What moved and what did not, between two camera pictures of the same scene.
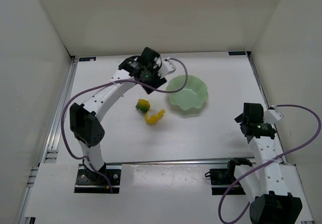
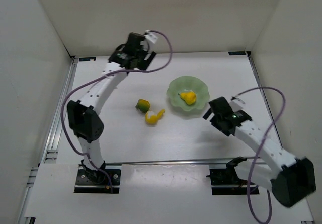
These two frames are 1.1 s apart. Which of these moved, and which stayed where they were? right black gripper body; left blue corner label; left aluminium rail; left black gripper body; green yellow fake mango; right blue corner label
Moved: left black gripper body; right black gripper body
Stayed: left blue corner label; left aluminium rail; green yellow fake mango; right blue corner label
